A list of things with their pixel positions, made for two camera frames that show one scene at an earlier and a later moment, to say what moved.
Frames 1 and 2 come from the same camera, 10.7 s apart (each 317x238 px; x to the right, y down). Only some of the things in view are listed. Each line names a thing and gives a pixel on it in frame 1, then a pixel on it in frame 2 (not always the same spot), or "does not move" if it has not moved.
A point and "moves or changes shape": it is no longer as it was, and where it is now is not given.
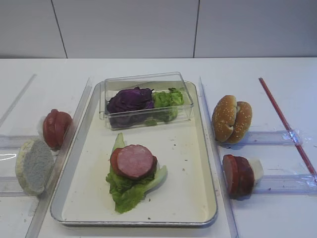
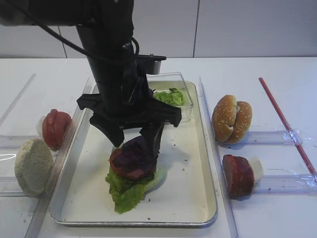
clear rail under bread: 10,187 does not move
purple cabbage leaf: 126,100 moves or changes shape
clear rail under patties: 302,185 does not move
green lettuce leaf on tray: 126,192 does not move
